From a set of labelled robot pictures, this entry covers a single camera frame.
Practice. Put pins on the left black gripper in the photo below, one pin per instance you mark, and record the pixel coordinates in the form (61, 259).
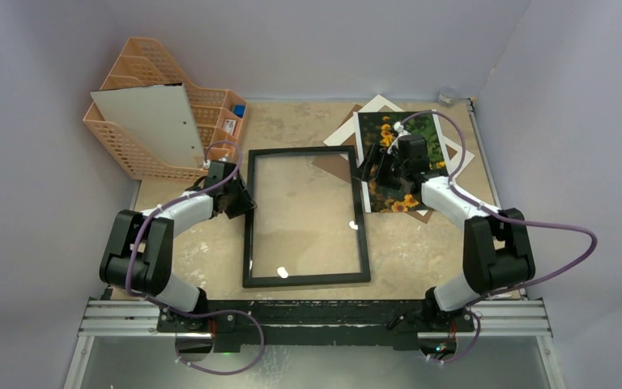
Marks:
(244, 203)

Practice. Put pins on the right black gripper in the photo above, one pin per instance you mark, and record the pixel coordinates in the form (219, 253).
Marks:
(381, 171)

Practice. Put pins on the sunflower photo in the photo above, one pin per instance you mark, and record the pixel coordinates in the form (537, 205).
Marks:
(396, 154)

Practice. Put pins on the clear glass pane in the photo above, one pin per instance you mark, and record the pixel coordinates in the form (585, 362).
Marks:
(304, 220)

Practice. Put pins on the black picture frame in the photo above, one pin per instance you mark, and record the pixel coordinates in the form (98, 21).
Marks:
(362, 276)

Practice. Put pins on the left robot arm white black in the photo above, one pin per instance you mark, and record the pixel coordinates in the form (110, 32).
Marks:
(138, 256)

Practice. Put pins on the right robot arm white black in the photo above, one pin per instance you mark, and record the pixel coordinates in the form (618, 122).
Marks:
(496, 250)

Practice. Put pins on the brown backing board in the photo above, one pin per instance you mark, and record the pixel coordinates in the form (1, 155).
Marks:
(336, 165)

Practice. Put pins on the red white small box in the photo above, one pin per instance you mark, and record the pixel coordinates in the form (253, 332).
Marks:
(229, 126)

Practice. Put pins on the orange plastic file organizer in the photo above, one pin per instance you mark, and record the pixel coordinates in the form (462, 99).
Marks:
(144, 61)

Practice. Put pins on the blue small box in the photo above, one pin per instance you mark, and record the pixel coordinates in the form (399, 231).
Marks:
(239, 110)

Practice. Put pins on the white folder board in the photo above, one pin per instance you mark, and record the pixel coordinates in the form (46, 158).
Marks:
(159, 117)

